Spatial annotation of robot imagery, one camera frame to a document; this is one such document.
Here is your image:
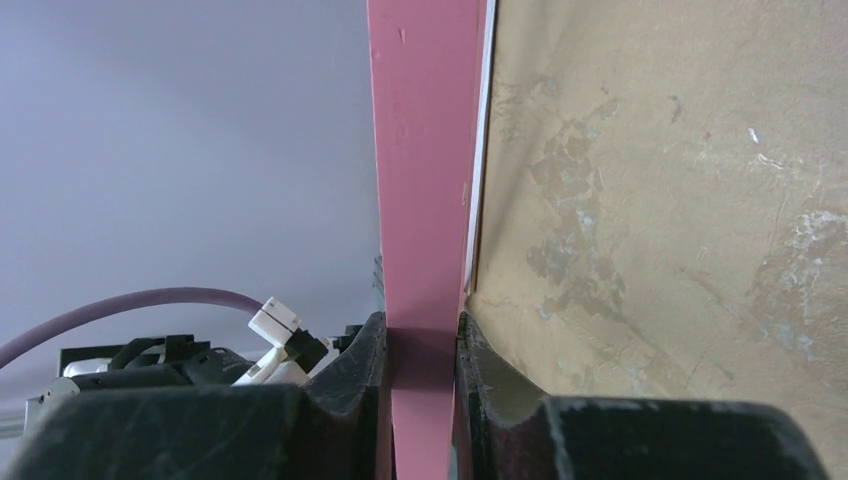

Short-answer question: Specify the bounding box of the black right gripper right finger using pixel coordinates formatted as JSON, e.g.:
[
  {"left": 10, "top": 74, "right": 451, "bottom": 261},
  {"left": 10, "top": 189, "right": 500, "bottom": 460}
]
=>
[{"left": 453, "top": 312, "right": 550, "bottom": 479}]

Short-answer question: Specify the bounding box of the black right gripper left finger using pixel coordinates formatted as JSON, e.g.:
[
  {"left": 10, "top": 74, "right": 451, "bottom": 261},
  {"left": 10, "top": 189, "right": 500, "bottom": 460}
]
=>
[{"left": 291, "top": 312, "right": 396, "bottom": 479}]

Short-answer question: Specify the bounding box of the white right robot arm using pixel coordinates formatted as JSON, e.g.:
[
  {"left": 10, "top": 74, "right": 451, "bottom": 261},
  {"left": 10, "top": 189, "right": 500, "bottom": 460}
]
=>
[{"left": 7, "top": 312, "right": 568, "bottom": 479}]

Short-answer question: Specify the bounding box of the pink picture frame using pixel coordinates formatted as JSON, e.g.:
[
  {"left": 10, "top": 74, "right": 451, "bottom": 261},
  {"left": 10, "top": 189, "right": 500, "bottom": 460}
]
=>
[{"left": 367, "top": 1, "right": 486, "bottom": 479}]

